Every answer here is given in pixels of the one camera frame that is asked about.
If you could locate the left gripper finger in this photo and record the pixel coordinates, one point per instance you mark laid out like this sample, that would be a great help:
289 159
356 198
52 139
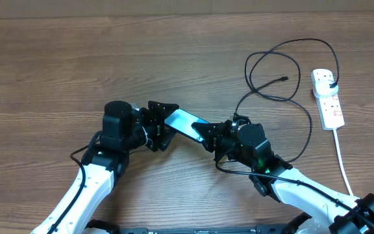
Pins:
164 139
158 112

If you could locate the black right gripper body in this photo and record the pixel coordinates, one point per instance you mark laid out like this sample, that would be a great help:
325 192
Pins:
227 140

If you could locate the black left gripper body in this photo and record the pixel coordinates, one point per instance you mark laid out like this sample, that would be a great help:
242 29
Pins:
152 129

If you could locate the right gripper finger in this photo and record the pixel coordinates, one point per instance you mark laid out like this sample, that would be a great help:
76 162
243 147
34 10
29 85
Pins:
205 130
211 146

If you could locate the Galaxy smartphone with blue screen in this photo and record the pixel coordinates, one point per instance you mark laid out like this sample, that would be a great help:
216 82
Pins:
182 121

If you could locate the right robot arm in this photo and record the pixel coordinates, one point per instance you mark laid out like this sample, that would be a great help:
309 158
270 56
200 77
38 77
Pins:
323 210

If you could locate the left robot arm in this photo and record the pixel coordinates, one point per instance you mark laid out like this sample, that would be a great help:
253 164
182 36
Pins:
104 162

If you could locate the white charger plug adapter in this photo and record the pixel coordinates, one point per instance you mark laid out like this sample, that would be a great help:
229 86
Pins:
324 88

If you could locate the white power strip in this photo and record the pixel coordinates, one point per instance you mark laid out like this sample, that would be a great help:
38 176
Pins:
329 108

